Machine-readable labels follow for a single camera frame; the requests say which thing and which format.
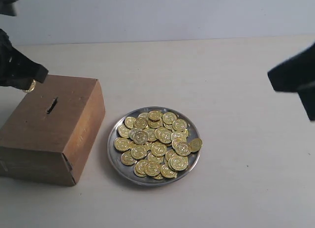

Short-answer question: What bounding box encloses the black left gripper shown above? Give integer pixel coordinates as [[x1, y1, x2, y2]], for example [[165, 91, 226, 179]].
[[0, 29, 48, 91]]

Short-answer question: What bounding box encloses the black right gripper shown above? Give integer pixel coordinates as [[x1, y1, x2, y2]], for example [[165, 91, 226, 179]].
[[267, 44, 315, 121]]

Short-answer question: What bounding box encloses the brown cardboard slotted box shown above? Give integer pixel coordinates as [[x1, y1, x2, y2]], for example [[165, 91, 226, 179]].
[[0, 75, 105, 186]]

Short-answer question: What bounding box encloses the gold coin on plate rim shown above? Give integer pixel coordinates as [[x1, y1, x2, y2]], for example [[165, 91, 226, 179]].
[[189, 138, 203, 153]]

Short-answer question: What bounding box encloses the gold coin left edge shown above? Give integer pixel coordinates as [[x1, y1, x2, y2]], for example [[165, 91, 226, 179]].
[[114, 137, 130, 152]]

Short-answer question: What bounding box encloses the silvery gold coin centre left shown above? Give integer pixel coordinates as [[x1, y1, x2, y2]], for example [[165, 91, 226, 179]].
[[133, 131, 148, 145]]

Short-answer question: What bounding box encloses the round silver metal plate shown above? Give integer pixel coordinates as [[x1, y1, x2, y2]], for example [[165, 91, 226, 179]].
[[106, 106, 201, 187]]

